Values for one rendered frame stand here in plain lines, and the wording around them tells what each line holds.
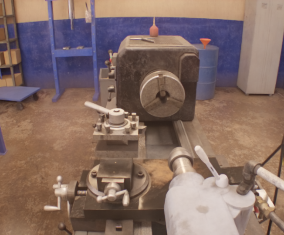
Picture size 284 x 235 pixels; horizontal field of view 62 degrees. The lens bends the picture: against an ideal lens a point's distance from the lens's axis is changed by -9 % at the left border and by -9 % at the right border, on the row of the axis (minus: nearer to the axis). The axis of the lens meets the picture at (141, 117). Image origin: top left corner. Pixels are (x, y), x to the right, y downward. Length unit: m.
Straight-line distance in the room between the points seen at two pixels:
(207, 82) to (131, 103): 2.93
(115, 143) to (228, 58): 4.42
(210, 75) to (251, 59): 0.89
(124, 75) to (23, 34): 3.89
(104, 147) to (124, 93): 0.69
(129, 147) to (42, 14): 4.35
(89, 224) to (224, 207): 0.56
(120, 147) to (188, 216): 0.50
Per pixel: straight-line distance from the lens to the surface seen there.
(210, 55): 4.38
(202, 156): 0.62
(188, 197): 0.64
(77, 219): 1.01
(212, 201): 0.65
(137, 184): 1.01
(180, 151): 0.86
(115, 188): 0.88
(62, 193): 1.11
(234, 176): 1.23
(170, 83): 1.42
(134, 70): 1.60
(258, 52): 4.91
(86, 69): 5.08
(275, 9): 4.95
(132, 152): 0.99
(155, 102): 1.41
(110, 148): 1.01
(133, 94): 1.65
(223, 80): 5.36
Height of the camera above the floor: 1.59
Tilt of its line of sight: 25 degrees down
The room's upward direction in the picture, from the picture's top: straight up
